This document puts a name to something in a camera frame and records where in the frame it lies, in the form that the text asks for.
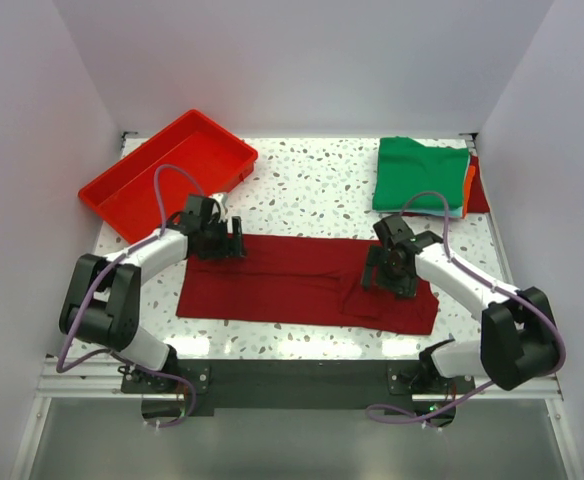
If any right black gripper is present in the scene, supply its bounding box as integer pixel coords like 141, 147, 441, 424
361, 243, 417, 300

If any dark red polo shirt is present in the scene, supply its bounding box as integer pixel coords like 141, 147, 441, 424
176, 235, 439, 335

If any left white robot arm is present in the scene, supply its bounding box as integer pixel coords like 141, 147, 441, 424
57, 193, 246, 392

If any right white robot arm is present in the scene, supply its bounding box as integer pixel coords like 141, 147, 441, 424
361, 215, 566, 393

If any folded green t shirt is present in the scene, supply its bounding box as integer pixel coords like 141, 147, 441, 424
372, 137, 470, 218

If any folded light blue shirt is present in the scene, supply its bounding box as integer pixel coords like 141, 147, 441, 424
417, 207, 465, 219

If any folded dark red shirt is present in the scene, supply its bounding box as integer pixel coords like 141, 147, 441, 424
400, 150, 488, 214

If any red plastic tray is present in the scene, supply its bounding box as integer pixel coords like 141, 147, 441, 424
78, 110, 258, 243

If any folded orange shirt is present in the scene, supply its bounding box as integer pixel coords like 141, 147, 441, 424
462, 165, 476, 218

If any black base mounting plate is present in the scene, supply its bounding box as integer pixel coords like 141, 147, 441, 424
118, 359, 475, 420

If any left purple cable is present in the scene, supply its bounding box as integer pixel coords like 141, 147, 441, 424
54, 163, 208, 375

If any aluminium frame rail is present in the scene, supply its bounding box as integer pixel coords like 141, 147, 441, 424
35, 357, 563, 400

